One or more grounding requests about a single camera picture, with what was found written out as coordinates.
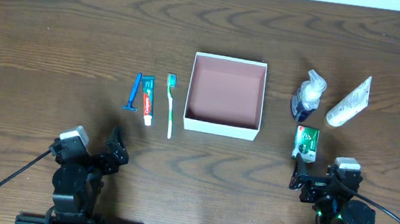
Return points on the blue disposable razor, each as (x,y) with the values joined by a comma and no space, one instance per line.
(130,104)

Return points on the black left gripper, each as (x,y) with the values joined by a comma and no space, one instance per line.
(109,158)

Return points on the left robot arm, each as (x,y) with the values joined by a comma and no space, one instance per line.
(78,181)

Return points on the green red toothpaste tube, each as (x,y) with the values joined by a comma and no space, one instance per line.
(148,88)

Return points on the white lotion tube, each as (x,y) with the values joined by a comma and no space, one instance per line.
(350,106)

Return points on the white open cardboard box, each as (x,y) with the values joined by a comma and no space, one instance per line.
(225,96)

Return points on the green soap bar box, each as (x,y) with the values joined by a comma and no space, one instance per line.
(305,143)

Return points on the green white toothbrush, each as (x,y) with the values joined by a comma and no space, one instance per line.
(171,82)

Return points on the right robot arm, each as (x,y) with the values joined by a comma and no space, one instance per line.
(332,194)

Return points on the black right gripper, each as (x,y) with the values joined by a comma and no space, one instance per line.
(311,182)

